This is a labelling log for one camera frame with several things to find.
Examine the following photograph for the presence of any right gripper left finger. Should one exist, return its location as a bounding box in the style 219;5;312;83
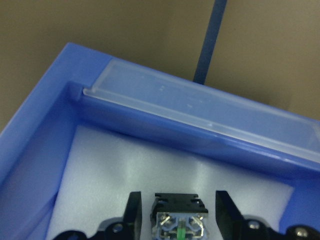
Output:
54;191;142;240

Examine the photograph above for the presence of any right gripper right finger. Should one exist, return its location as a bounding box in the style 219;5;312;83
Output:
215;190;320;240

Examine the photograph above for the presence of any red mushroom push button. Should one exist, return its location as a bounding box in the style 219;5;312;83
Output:
150;193;209;240

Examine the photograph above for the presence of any white foam pad right bin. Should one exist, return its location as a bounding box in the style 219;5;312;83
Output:
46;125;294;240

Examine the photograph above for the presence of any clear label holder right bin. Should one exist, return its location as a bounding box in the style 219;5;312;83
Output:
83;58;320;162

